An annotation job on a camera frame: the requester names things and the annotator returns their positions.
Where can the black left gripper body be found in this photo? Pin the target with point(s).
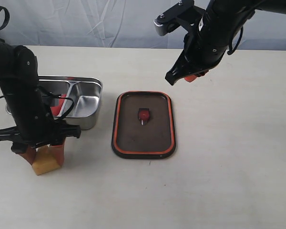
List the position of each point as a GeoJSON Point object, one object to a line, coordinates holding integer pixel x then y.
{"type": "Point", "coordinates": [35, 125]}

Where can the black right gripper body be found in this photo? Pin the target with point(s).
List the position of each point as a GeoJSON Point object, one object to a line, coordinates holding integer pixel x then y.
{"type": "Point", "coordinates": [206, 44]}

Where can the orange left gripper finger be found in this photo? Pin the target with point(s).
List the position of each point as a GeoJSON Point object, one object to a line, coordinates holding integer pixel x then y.
{"type": "Point", "coordinates": [57, 151]}
{"type": "Point", "coordinates": [28, 153]}

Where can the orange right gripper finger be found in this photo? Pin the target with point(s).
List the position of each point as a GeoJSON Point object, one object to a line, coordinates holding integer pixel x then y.
{"type": "Point", "coordinates": [191, 78]}

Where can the yellow cheese wedge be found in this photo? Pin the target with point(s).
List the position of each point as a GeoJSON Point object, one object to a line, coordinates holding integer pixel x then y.
{"type": "Point", "coordinates": [44, 161]}

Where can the red sausage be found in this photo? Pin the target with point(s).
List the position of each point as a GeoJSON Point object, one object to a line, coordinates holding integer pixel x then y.
{"type": "Point", "coordinates": [56, 105]}

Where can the dark lunchbox lid orange seal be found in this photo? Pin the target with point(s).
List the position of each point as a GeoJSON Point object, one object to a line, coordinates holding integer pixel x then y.
{"type": "Point", "coordinates": [143, 126]}

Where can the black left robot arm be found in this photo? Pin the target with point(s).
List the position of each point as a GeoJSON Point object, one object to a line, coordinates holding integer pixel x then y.
{"type": "Point", "coordinates": [19, 74]}

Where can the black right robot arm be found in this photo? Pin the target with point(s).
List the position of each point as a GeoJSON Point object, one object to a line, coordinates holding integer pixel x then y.
{"type": "Point", "coordinates": [247, 7]}

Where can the steel two-compartment lunchbox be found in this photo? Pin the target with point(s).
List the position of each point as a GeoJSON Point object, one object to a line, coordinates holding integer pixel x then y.
{"type": "Point", "coordinates": [83, 93]}

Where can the blue-grey backdrop cloth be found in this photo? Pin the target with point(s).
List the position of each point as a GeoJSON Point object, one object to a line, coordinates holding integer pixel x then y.
{"type": "Point", "coordinates": [90, 23]}

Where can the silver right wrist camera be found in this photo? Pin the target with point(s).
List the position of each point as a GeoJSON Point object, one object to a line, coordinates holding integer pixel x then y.
{"type": "Point", "coordinates": [184, 14]}

